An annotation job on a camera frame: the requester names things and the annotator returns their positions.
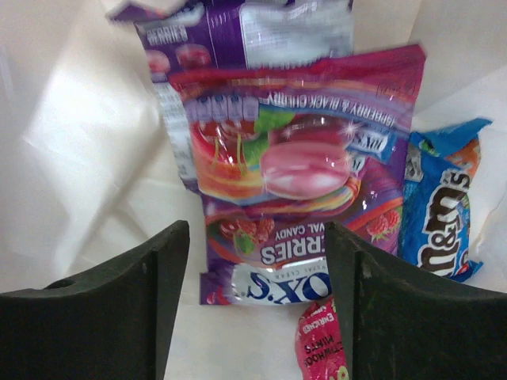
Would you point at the purple berries candy bag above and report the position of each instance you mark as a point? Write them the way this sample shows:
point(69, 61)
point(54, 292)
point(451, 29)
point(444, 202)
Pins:
point(230, 34)

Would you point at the blue checkered paper bag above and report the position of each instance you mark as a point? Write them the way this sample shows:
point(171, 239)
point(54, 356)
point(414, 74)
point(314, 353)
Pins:
point(87, 170)

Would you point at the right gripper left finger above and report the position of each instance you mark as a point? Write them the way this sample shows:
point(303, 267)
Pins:
point(112, 321)

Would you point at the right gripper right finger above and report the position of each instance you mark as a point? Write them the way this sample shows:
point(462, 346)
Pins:
point(398, 321)

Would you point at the pink candy bag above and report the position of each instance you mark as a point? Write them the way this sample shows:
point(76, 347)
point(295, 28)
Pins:
point(280, 152)

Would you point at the blue chocolate candy bag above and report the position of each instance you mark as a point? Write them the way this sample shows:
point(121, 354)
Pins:
point(436, 213)

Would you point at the small red snack bag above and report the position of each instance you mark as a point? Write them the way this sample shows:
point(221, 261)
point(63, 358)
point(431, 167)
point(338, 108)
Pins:
point(318, 344)

